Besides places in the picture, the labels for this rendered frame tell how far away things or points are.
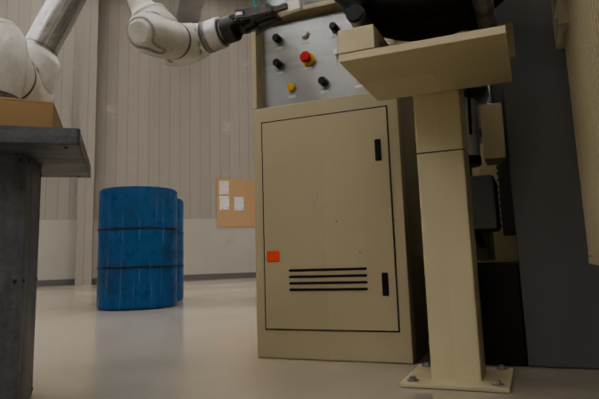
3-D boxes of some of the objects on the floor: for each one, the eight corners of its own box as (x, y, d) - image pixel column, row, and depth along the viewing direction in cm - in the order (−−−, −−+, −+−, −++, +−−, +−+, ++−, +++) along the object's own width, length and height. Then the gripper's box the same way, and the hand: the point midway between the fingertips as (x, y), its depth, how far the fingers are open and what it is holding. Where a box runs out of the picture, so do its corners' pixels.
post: (438, 373, 158) (388, -356, 197) (487, 375, 153) (426, -373, 192) (430, 382, 146) (379, -395, 185) (482, 386, 141) (419, -415, 180)
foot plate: (419, 367, 167) (418, 360, 167) (513, 371, 157) (512, 363, 157) (399, 386, 143) (398, 378, 143) (510, 393, 132) (509, 383, 133)
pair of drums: (178, 297, 556) (178, 202, 571) (204, 306, 435) (203, 184, 450) (93, 302, 527) (95, 201, 542) (95, 313, 406) (99, 183, 421)
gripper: (209, 10, 150) (289, -21, 141) (233, 28, 162) (307, 0, 153) (213, 35, 148) (293, 5, 140) (237, 51, 160) (312, 25, 152)
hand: (289, 7), depth 148 cm, fingers closed
